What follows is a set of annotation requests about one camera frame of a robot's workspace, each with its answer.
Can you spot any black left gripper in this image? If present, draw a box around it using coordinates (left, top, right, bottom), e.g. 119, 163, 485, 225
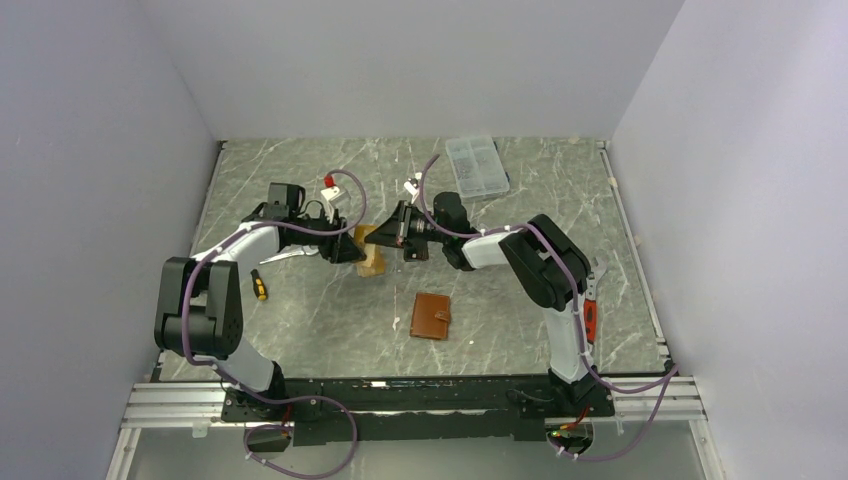
290, 204, 365, 264

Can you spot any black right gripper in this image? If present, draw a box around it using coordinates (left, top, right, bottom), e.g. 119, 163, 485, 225
364, 202, 449, 250

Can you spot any brown leather card holder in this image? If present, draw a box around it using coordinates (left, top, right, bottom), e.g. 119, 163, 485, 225
410, 292, 451, 341

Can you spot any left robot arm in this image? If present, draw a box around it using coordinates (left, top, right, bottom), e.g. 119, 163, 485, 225
153, 176, 366, 420

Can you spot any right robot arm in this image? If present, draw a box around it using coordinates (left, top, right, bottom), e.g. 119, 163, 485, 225
364, 192, 596, 415

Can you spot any gold card stack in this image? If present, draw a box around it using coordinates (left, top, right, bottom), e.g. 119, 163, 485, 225
355, 244, 386, 278

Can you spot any silver open-end wrench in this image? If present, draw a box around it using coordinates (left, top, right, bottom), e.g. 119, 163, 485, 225
259, 245, 319, 265

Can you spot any yellow black screwdriver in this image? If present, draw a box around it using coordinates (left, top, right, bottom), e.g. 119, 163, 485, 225
250, 269, 268, 301

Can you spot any clear plastic screw box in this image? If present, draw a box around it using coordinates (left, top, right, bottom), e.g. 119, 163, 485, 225
445, 136, 510, 201

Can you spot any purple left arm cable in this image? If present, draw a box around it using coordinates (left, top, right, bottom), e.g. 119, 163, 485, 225
178, 169, 369, 480

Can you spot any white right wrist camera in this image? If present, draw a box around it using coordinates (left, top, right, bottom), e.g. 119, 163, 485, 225
403, 172, 422, 203

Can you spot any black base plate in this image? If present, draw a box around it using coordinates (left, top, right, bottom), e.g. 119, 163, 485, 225
221, 374, 615, 446

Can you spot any orange handled tool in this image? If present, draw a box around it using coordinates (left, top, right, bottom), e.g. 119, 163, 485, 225
583, 299, 598, 345

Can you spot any aluminium frame rail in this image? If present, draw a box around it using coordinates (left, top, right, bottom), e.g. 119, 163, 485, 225
106, 376, 726, 479

